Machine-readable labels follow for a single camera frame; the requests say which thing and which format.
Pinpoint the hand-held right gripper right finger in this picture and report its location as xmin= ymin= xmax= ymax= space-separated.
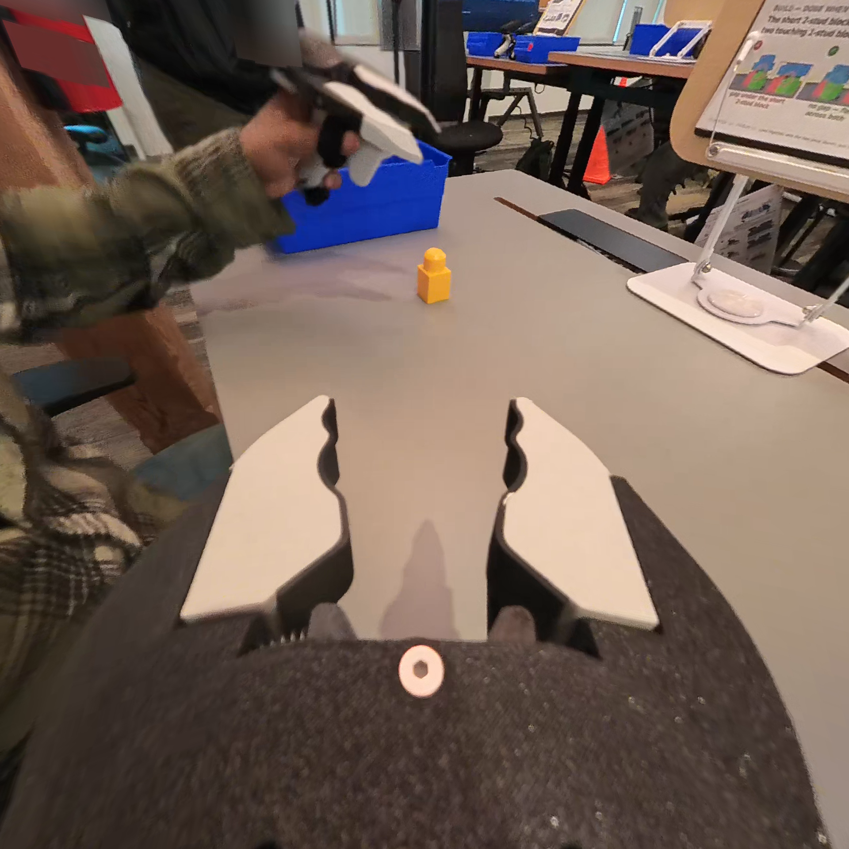
xmin=486 ymin=397 xmax=660 ymax=643

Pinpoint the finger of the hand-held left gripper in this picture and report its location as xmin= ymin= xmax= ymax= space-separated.
xmin=321 ymin=81 xmax=425 ymax=164
xmin=344 ymin=62 xmax=443 ymax=135

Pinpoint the blue plastic bin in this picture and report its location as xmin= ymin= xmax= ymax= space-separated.
xmin=268 ymin=138 xmax=452 ymax=256

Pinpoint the wooden cabinet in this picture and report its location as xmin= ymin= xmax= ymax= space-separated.
xmin=0 ymin=53 xmax=224 ymax=453

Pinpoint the black office chair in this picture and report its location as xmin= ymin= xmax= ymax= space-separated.
xmin=421 ymin=0 xmax=505 ymax=177

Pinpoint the wooden background desk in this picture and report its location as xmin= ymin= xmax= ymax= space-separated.
xmin=464 ymin=52 xmax=694 ymax=200

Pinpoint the printed instruction sheet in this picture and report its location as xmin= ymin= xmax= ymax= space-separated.
xmin=695 ymin=0 xmax=849 ymax=164

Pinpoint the wooden backing board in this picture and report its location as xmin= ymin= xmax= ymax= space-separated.
xmin=670 ymin=0 xmax=849 ymax=204

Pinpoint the black table cable cover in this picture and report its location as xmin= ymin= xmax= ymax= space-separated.
xmin=537 ymin=209 xmax=688 ymax=274

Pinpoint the small printed paper sheet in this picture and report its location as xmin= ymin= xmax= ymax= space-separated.
xmin=696 ymin=184 xmax=788 ymax=274

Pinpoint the dark backpack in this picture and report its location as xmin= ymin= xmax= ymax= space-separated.
xmin=516 ymin=138 xmax=555 ymax=181

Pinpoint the person's left hand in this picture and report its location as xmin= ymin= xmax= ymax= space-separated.
xmin=239 ymin=106 xmax=363 ymax=200

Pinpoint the orange traffic cone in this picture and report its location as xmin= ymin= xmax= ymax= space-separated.
xmin=584 ymin=125 xmax=613 ymax=186

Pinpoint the white document stand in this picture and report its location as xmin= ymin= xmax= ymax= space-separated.
xmin=627 ymin=142 xmax=849 ymax=376

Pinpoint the red board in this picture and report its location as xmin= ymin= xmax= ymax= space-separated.
xmin=0 ymin=9 xmax=124 ymax=114

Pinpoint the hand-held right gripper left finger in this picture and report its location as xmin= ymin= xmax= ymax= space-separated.
xmin=180 ymin=396 xmax=354 ymax=636

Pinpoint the person's left forearm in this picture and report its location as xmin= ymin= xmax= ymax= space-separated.
xmin=0 ymin=126 xmax=297 ymax=340

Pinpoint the yellow one-stud block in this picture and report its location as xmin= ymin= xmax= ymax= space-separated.
xmin=417 ymin=247 xmax=453 ymax=305

